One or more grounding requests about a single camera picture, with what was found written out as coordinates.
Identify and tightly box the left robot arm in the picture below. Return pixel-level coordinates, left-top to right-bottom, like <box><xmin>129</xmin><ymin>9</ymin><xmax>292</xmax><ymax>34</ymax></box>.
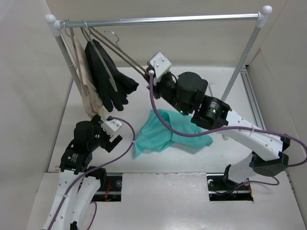
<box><xmin>43</xmin><ymin>115</ymin><xmax>122</xmax><ymax>230</ymax></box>

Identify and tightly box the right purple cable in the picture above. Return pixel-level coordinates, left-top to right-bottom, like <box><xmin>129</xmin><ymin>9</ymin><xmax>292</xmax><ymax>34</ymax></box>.
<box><xmin>148</xmin><ymin>73</ymin><xmax>305</xmax><ymax>186</ymax></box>

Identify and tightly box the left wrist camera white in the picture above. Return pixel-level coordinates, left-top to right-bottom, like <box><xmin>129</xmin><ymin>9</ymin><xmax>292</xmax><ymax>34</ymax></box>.
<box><xmin>101</xmin><ymin>119</ymin><xmax>122</xmax><ymax>138</ymax></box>

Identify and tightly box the metal clothes hanger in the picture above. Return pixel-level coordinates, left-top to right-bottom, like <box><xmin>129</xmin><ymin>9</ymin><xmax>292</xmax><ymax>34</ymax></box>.
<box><xmin>89</xmin><ymin>27</ymin><xmax>149</xmax><ymax>79</ymax></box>

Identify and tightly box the teal t shirt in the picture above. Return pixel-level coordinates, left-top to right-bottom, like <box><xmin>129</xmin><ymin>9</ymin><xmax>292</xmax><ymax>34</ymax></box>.
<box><xmin>133</xmin><ymin>109</ymin><xmax>213</xmax><ymax>158</ymax></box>

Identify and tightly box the black hanging garment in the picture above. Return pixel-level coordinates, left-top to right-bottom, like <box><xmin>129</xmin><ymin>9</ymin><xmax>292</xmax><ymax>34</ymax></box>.
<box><xmin>85</xmin><ymin>40</ymin><xmax>139</xmax><ymax>112</ymax></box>

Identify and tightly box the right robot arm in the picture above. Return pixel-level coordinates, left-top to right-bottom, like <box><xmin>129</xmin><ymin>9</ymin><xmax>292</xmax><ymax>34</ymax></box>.
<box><xmin>149</xmin><ymin>70</ymin><xmax>290</xmax><ymax>189</ymax></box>

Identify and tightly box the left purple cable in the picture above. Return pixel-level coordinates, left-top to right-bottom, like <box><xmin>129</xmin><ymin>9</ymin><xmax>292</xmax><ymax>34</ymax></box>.
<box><xmin>45</xmin><ymin>115</ymin><xmax>136</xmax><ymax>230</ymax></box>

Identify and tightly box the beige hanging garment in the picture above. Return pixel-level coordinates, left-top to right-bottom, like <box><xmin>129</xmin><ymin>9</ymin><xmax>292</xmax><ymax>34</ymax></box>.
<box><xmin>75</xmin><ymin>38</ymin><xmax>105</xmax><ymax>118</ymax></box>

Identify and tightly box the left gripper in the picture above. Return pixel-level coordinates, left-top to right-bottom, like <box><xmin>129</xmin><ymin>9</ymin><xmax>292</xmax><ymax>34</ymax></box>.
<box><xmin>88</xmin><ymin>115</ymin><xmax>122</xmax><ymax>151</ymax></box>

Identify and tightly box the purple cable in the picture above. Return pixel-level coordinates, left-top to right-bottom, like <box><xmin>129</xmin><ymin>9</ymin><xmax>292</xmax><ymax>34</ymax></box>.
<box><xmin>45</xmin><ymin>115</ymin><xmax>136</xmax><ymax>230</ymax></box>
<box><xmin>148</xmin><ymin>73</ymin><xmax>305</xmax><ymax>186</ymax></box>

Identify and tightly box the metal hanger with beige garment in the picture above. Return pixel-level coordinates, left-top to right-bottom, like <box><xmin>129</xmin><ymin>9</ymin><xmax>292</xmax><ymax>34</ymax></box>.
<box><xmin>67</xmin><ymin>28</ymin><xmax>88</xmax><ymax>96</ymax></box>

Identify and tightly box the white and chrome clothes rack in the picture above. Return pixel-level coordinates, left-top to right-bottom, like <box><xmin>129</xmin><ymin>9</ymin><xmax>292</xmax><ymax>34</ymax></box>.
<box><xmin>45</xmin><ymin>5</ymin><xmax>273</xmax><ymax>101</ymax></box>

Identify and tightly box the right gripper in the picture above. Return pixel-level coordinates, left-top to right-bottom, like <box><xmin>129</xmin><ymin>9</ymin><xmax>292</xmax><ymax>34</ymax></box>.
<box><xmin>143</xmin><ymin>72</ymin><xmax>190</xmax><ymax>116</ymax></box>

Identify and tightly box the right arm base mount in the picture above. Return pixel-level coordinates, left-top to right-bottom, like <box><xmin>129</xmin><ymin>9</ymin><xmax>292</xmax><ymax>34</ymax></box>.
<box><xmin>206</xmin><ymin>165</ymin><xmax>254</xmax><ymax>201</ymax></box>

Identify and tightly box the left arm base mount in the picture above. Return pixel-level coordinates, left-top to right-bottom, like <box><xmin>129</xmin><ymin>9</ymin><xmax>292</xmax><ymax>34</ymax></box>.
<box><xmin>92</xmin><ymin>174</ymin><xmax>122</xmax><ymax>202</ymax></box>

